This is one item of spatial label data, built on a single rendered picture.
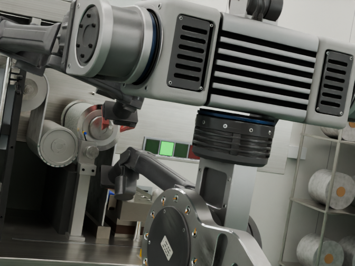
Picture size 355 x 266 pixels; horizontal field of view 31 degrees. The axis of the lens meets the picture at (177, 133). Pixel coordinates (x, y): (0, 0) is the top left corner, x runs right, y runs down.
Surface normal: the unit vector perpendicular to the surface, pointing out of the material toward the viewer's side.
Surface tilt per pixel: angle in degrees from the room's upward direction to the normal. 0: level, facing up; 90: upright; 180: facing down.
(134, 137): 90
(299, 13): 90
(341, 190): 90
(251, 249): 29
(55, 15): 90
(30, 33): 79
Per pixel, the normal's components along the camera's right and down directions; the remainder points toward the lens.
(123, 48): 0.44, 0.31
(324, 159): 0.37, 0.11
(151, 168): -0.81, -0.30
